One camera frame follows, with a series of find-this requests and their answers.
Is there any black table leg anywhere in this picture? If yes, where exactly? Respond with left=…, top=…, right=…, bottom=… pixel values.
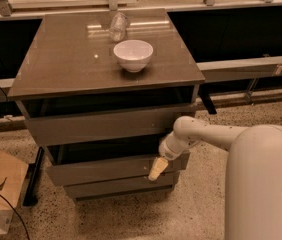
left=23, top=147, right=44, bottom=207
left=198, top=85, right=217, bottom=115

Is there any grey top drawer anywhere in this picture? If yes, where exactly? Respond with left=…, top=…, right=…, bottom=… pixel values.
left=26, top=105, right=196, bottom=146

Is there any black left table leg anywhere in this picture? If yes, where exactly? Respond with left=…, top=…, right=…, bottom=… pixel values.
left=23, top=147, right=44, bottom=207

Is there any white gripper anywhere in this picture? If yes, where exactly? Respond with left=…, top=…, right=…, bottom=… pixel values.
left=148, top=131, right=198, bottom=181

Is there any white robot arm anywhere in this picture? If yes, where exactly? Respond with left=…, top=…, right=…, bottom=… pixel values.
left=148, top=116, right=282, bottom=240

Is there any grey drawer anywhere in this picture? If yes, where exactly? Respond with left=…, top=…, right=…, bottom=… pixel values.
left=26, top=105, right=196, bottom=146
left=64, top=172, right=179, bottom=200
left=44, top=143, right=191, bottom=187

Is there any black right table leg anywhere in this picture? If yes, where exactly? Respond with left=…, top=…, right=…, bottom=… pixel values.
left=198, top=85, right=217, bottom=115

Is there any grey drawer cabinet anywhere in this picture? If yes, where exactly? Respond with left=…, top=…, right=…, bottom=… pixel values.
left=7, top=7, right=206, bottom=203

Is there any white ceramic bowl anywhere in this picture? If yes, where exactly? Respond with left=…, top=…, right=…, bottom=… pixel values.
left=113, top=40, right=154, bottom=73

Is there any grey bottom drawer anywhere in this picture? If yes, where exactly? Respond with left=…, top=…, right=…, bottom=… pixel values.
left=64, top=172, right=179, bottom=200

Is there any black cable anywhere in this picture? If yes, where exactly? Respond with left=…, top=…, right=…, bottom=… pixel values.
left=0, top=173, right=32, bottom=240

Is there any grey metal rail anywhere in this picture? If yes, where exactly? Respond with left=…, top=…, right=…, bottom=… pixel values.
left=0, top=56, right=282, bottom=103

